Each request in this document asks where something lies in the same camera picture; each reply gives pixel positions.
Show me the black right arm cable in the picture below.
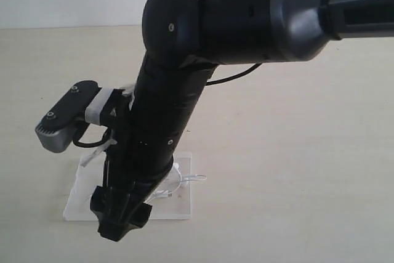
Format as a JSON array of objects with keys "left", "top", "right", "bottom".
[{"left": 206, "top": 62, "right": 264, "bottom": 86}]

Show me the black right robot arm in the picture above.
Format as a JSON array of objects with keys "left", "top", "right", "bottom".
[{"left": 90, "top": 0, "right": 393, "bottom": 241}]

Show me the clear plastic hinged storage box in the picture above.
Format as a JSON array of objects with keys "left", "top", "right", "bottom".
[{"left": 63, "top": 152, "right": 193, "bottom": 222}]

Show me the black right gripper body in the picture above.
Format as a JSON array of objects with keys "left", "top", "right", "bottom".
[{"left": 103, "top": 89, "right": 185, "bottom": 204}]

